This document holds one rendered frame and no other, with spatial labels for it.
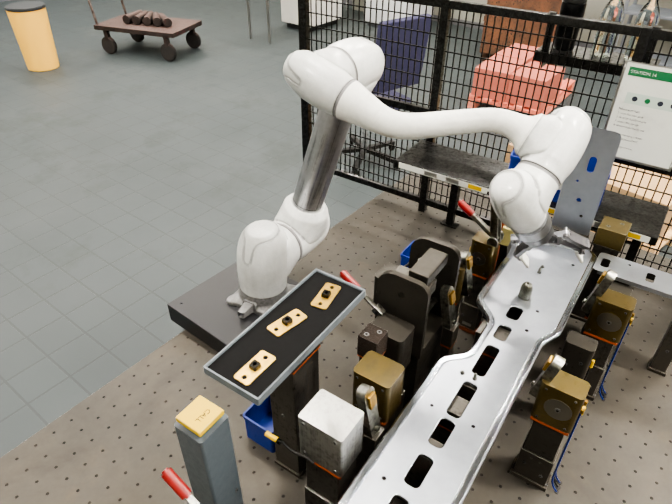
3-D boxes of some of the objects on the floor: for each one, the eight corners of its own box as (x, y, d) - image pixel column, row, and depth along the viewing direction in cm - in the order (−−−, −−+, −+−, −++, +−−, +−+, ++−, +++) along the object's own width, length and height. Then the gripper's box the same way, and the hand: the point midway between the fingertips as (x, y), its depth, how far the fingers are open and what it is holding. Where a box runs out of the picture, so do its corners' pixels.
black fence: (692, 468, 215) (963, 78, 123) (296, 285, 303) (281, -20, 211) (696, 442, 224) (951, 62, 132) (311, 273, 312) (303, -26, 220)
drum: (69, 66, 607) (52, 4, 569) (35, 75, 583) (14, 11, 544) (52, 59, 627) (34, -1, 589) (18, 67, 603) (-3, 5, 564)
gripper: (589, 204, 123) (604, 242, 139) (481, 219, 137) (507, 252, 153) (590, 234, 121) (606, 269, 137) (480, 246, 134) (506, 277, 150)
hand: (553, 259), depth 144 cm, fingers open, 13 cm apart
